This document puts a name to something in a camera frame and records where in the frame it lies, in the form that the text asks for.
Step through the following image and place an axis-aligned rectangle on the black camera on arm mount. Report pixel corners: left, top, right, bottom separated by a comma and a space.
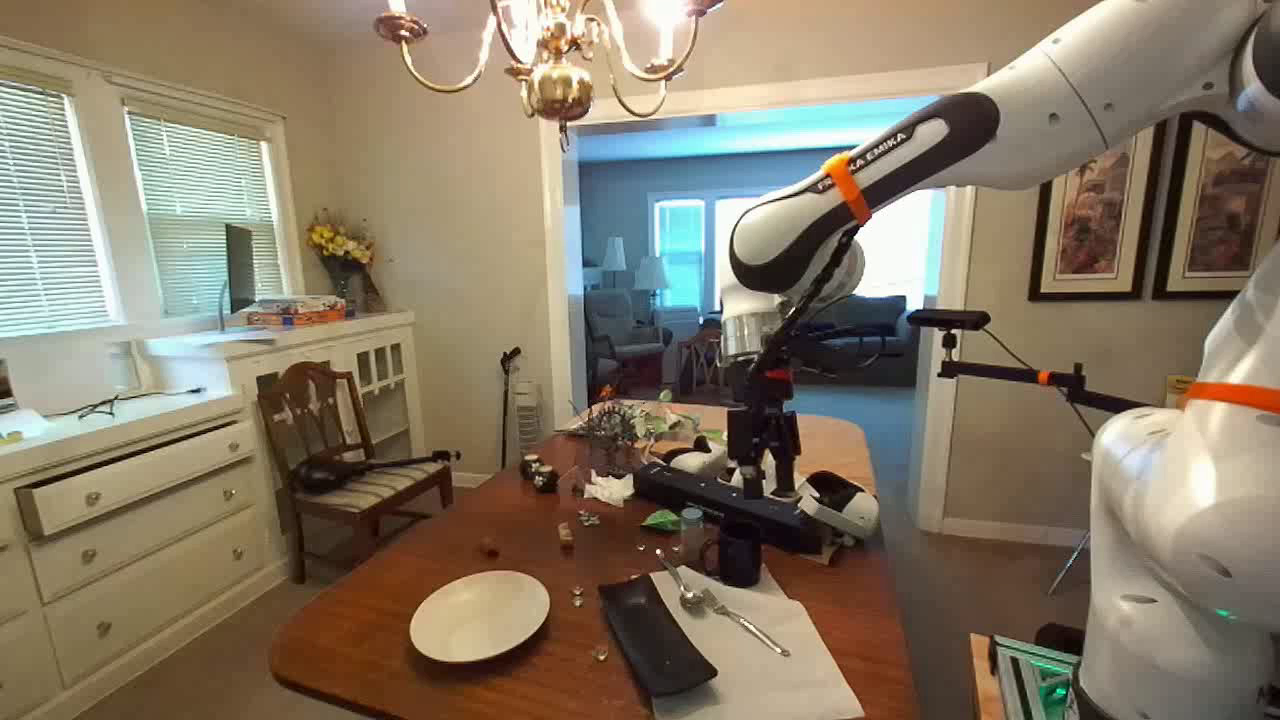
903, 306, 1153, 415

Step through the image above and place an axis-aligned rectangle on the white paper towel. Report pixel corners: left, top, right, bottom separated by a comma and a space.
650, 564, 867, 720

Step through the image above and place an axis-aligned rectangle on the dark grey sofa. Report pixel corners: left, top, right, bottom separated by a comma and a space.
786, 293, 924, 393

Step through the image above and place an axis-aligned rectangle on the black mug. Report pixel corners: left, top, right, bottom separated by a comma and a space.
715, 516, 769, 591

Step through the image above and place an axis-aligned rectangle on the grey armchair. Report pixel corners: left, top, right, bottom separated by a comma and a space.
586, 284, 674, 393

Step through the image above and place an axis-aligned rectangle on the small clear jar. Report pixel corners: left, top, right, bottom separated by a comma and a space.
675, 501, 712, 574

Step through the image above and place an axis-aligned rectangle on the white round plate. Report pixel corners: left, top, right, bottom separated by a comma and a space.
406, 568, 558, 669

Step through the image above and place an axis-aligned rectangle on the long black box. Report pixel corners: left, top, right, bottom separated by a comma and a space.
634, 458, 833, 556

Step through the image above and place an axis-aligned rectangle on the black framed picture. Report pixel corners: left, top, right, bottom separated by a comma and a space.
1024, 121, 1171, 306
1153, 113, 1280, 306

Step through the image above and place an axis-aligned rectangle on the white glass-door cabinet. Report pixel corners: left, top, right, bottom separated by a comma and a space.
145, 313, 430, 465

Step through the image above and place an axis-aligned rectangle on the white crumpled tissue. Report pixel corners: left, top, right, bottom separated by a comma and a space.
580, 469, 642, 513

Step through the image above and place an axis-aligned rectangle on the white table lamp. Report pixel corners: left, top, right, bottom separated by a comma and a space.
634, 251, 674, 307

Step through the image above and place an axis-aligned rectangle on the small black toy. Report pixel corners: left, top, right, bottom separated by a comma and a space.
518, 451, 564, 496

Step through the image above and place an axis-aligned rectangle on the dark decorative plant ornament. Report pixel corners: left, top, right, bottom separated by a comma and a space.
580, 396, 650, 476

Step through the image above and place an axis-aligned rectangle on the silver metal spoon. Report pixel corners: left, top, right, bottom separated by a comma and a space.
652, 546, 798, 662

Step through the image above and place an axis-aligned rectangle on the white window blind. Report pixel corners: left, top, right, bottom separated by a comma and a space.
126, 113, 292, 325
0, 78, 111, 337

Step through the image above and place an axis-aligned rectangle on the yellow flower bouquet vase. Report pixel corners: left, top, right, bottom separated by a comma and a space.
300, 212, 390, 322

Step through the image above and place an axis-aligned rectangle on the brass chandelier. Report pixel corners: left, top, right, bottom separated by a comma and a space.
373, 0, 731, 127

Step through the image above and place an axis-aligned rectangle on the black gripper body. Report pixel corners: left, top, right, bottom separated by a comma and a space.
723, 361, 808, 465

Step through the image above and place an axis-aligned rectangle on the white VR headset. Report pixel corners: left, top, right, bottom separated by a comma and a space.
798, 469, 884, 546

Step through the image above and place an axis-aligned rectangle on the white drawer dresser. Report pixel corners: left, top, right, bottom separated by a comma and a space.
0, 393, 292, 720

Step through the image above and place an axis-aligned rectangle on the black walking cane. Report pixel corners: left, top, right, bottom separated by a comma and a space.
496, 346, 528, 472

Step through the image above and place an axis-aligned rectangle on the brown wooden chair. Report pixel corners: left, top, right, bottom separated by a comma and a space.
253, 356, 459, 590

